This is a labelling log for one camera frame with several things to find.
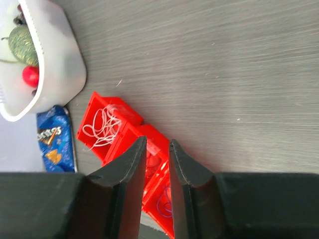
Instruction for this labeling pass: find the purple cable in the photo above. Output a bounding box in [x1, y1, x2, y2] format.
[156, 186, 174, 218]

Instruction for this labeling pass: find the green melon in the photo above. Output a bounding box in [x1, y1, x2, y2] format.
[1, 25, 39, 67]

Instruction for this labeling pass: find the blue Doritos chip bag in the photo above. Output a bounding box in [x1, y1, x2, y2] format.
[36, 105, 77, 172]

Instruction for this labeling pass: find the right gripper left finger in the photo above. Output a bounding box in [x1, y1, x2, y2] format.
[0, 136, 147, 239]

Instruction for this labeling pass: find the red apple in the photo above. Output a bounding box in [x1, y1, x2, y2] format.
[22, 66, 39, 88]

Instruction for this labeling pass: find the white cable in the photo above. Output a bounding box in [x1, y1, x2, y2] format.
[82, 104, 123, 151]

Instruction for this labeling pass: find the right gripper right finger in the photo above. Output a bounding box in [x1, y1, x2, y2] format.
[169, 140, 319, 239]

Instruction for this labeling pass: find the red three-compartment tray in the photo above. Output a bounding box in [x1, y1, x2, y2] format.
[76, 92, 174, 239]

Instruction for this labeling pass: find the white plastic basket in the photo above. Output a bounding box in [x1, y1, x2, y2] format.
[0, 0, 87, 122]

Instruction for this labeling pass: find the red cable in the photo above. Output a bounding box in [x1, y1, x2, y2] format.
[146, 154, 165, 177]

